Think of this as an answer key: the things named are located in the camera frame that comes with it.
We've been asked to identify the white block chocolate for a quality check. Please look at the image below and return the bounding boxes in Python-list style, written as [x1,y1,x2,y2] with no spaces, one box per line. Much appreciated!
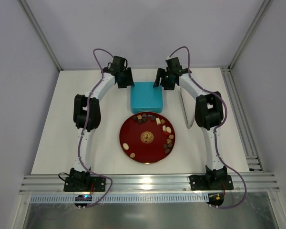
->
[156,118,161,125]

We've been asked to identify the aluminium rail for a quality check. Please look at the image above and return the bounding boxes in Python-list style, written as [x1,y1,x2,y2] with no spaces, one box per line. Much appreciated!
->
[20,172,280,194]

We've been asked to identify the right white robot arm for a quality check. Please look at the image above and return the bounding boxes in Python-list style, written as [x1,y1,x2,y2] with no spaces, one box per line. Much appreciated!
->
[153,57,228,190]

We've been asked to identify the metal tongs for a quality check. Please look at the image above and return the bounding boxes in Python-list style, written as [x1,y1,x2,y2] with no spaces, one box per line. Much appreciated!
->
[179,88,195,129]

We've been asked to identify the white round swirl chocolate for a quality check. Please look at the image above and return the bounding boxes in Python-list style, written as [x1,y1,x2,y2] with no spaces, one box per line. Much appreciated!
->
[123,143,129,150]

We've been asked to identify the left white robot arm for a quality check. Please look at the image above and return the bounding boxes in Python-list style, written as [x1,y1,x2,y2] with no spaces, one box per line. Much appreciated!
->
[63,56,134,192]

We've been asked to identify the frame post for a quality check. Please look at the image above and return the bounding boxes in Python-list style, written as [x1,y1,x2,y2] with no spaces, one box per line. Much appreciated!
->
[228,0,273,71]
[17,0,63,71]

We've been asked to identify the right black mount plate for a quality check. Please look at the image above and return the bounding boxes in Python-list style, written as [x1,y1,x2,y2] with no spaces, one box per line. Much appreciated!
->
[189,175,234,191]

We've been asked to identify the red round tray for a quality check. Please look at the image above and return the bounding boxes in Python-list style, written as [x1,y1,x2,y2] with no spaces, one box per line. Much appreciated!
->
[119,112,176,164]

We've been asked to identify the right frame post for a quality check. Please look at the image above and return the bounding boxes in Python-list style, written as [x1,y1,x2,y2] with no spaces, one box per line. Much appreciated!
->
[228,0,273,71]

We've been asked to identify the teal tin lid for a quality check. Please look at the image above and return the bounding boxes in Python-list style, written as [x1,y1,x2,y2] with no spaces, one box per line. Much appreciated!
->
[130,82,163,114]

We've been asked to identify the left black mount plate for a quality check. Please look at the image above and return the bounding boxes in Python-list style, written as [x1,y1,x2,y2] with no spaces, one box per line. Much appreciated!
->
[63,176,106,192]

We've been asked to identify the black mount plate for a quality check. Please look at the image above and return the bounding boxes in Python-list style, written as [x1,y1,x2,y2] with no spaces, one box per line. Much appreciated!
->
[189,175,234,191]
[63,176,106,192]

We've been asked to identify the slotted cable duct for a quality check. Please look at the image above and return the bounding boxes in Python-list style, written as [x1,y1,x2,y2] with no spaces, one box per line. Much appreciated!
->
[30,193,209,204]

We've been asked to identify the left frame post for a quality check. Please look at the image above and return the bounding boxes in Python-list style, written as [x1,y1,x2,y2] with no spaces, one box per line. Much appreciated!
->
[17,0,63,71]

